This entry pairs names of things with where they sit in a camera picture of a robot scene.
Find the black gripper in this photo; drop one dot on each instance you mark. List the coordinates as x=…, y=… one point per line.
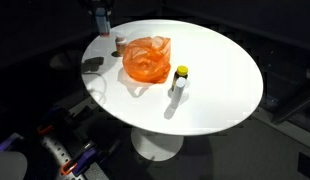
x=102, y=3

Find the orange plastic bag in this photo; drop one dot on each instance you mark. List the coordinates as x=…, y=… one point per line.
x=148, y=60

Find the white-capped supplement bottle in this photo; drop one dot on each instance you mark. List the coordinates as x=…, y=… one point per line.
x=120, y=45

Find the dark round floor base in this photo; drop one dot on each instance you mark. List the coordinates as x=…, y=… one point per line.
x=63, y=61

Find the yellow-capped dark bottle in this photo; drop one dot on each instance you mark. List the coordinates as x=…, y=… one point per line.
x=179, y=76

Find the white cylindrical tube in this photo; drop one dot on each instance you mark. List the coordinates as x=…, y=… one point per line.
x=178, y=94

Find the blue clamp with orange tips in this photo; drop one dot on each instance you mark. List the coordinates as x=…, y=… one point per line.
x=48, y=125
x=82, y=160

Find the perforated metal board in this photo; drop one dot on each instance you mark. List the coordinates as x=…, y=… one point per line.
x=58, y=153

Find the white rounded object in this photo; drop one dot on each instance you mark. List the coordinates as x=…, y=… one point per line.
x=9, y=166

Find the white table pedestal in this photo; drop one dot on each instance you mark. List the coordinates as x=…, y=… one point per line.
x=156, y=146

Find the dark metal rail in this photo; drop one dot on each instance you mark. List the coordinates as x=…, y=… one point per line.
x=293, y=105

